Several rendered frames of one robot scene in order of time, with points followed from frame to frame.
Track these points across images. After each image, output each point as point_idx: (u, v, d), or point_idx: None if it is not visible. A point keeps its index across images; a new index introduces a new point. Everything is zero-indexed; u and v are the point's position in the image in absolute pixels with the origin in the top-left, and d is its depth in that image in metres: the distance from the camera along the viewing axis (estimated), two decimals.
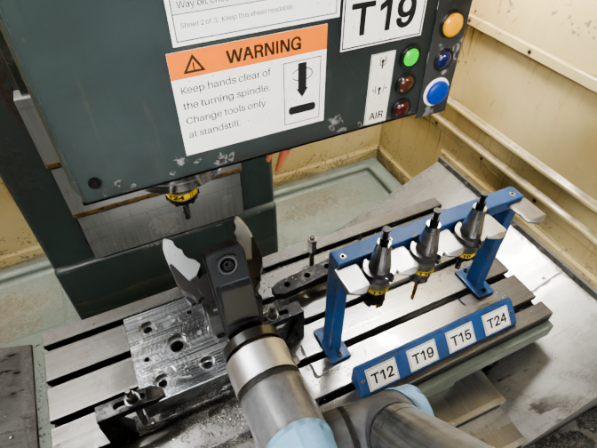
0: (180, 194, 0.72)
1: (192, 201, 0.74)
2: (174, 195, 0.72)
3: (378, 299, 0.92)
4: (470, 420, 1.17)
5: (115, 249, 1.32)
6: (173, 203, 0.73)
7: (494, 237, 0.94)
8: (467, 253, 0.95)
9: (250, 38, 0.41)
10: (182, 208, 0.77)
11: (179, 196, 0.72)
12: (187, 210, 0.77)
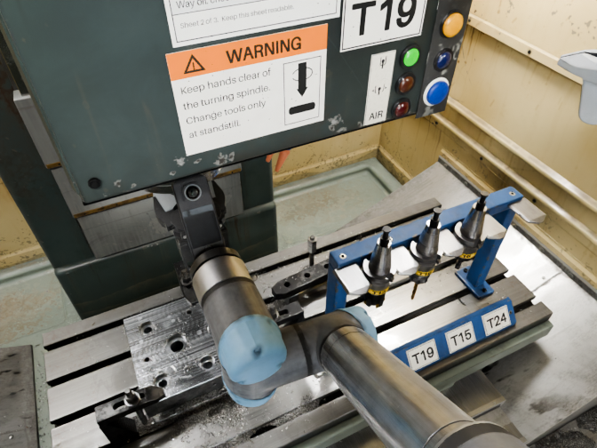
0: None
1: None
2: (174, 195, 0.72)
3: (378, 299, 0.92)
4: None
5: (115, 249, 1.32)
6: None
7: (494, 237, 0.94)
8: (467, 253, 0.95)
9: (250, 38, 0.41)
10: None
11: None
12: None
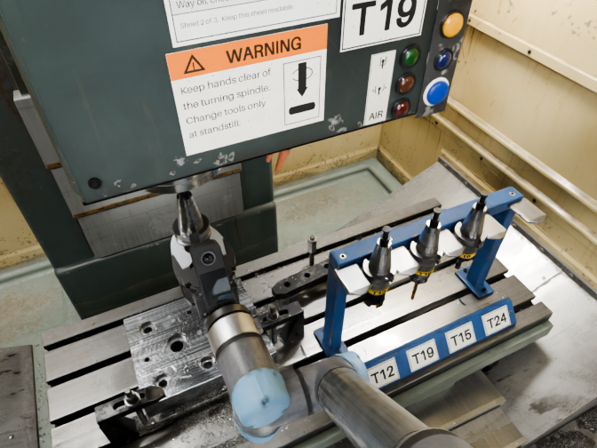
0: None
1: None
2: (189, 252, 0.81)
3: (378, 299, 0.92)
4: (470, 420, 1.17)
5: (115, 249, 1.32)
6: None
7: (494, 237, 0.94)
8: (467, 253, 0.95)
9: (250, 38, 0.41)
10: None
11: None
12: None
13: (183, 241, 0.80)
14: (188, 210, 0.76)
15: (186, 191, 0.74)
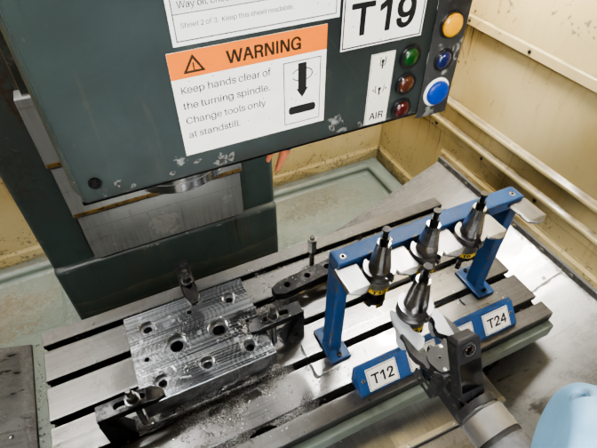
0: (417, 328, 0.83)
1: (421, 331, 0.84)
2: (410, 328, 0.83)
3: (378, 299, 0.92)
4: None
5: (115, 249, 1.32)
6: None
7: (494, 237, 0.94)
8: (467, 253, 0.95)
9: (250, 38, 0.41)
10: None
11: (415, 329, 0.83)
12: None
13: (409, 320, 0.81)
14: (426, 293, 0.77)
15: (429, 276, 0.75)
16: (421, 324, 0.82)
